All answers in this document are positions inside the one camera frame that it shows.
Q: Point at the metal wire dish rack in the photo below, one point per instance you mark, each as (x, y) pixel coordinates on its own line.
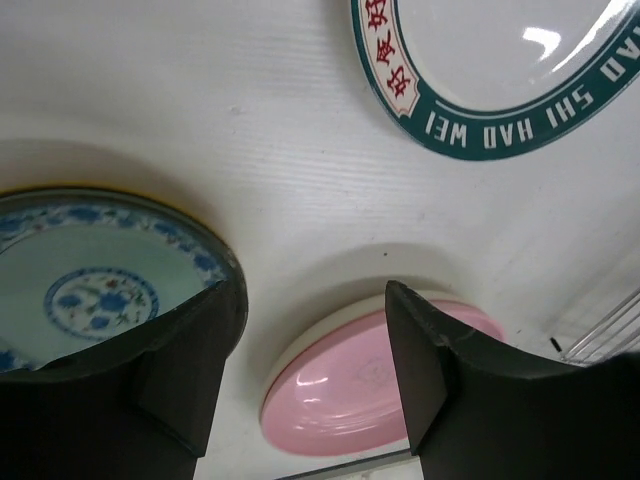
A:
(580, 339)

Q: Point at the pink plate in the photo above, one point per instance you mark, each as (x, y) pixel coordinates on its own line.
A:
(339, 397)

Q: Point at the brown plate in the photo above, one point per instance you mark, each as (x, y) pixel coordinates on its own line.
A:
(462, 133)

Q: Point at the cream bear plate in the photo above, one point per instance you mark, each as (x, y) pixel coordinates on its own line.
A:
(335, 322)

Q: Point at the black blue patterned plate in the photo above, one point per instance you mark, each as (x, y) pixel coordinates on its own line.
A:
(80, 266)

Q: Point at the aluminium front rail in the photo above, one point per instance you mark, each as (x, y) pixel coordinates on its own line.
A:
(356, 466)

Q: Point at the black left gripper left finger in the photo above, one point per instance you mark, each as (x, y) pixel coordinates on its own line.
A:
(138, 406)

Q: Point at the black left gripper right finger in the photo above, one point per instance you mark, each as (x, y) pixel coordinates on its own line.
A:
(477, 408)

